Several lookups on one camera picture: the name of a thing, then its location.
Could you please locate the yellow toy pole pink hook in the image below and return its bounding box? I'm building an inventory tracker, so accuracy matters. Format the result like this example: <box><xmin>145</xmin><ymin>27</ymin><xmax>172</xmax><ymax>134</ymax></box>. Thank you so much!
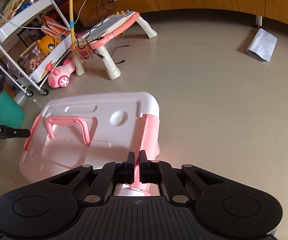
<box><xmin>69</xmin><ymin>0</ymin><xmax>76</xmax><ymax>43</ymax></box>

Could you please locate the snack box on shelf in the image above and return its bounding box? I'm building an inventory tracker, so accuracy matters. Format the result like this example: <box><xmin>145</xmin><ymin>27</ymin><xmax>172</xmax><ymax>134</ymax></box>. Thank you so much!
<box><xmin>17</xmin><ymin>42</ymin><xmax>46</xmax><ymax>75</ymax></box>

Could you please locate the pink toy drawing table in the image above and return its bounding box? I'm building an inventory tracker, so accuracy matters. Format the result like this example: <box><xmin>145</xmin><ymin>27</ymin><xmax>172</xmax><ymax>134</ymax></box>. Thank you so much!
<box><xmin>70</xmin><ymin>10</ymin><xmax>157</xmax><ymax>80</ymax></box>

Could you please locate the pink plastic storage box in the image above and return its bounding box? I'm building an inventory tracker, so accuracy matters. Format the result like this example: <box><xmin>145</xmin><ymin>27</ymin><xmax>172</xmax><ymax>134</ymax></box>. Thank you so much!
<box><xmin>19</xmin><ymin>114</ymin><xmax>160</xmax><ymax>183</ymax></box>

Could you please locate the pink toy pig car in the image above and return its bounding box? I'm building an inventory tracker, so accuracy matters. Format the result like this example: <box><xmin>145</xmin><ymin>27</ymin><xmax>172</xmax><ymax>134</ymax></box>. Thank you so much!
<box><xmin>46</xmin><ymin>57</ymin><xmax>76</xmax><ymax>88</ymax></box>

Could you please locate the white lid with pink handle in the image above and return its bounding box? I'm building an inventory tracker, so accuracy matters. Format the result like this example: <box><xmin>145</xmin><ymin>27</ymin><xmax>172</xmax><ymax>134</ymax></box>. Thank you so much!
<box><xmin>19</xmin><ymin>92</ymin><xmax>160</xmax><ymax>182</ymax></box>

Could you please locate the white rolling shelf cart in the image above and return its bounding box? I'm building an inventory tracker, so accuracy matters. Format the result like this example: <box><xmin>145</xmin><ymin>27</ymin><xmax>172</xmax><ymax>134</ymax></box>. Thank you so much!
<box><xmin>0</xmin><ymin>0</ymin><xmax>74</xmax><ymax>97</ymax></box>

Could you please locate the orange round toy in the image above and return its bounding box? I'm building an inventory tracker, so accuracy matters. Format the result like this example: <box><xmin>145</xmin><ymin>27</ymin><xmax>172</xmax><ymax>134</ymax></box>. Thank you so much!
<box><xmin>36</xmin><ymin>36</ymin><xmax>61</xmax><ymax>55</ymax></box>

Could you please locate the black cable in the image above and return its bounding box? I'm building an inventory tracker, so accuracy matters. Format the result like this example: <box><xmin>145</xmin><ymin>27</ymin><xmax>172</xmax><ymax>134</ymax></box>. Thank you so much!
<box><xmin>110</xmin><ymin>44</ymin><xmax>130</xmax><ymax>65</ymax></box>

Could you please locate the white paper bag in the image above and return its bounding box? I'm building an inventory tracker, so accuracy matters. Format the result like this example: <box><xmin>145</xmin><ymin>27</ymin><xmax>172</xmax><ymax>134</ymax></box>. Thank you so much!
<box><xmin>246</xmin><ymin>28</ymin><xmax>277</xmax><ymax>62</ymax></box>

